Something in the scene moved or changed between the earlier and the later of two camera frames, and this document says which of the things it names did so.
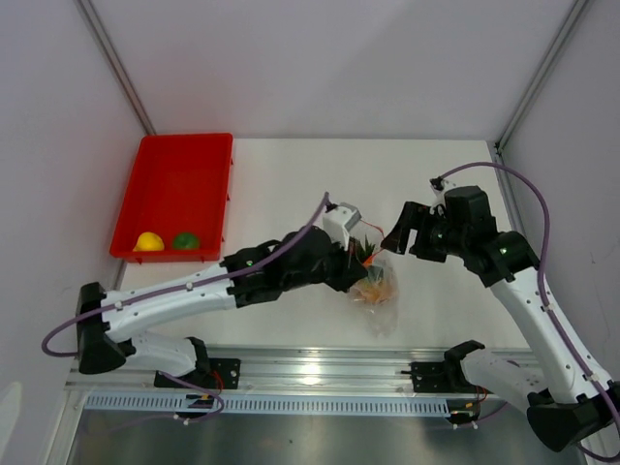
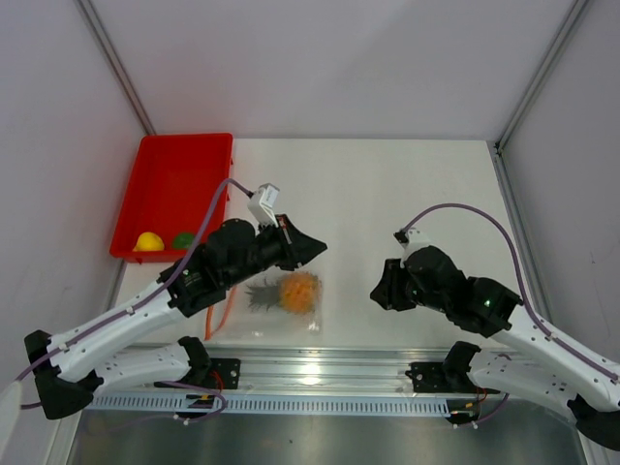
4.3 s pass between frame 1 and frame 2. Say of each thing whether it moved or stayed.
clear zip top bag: moved
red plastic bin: stayed
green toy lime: stayed
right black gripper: moved
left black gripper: moved
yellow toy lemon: stayed
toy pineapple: moved
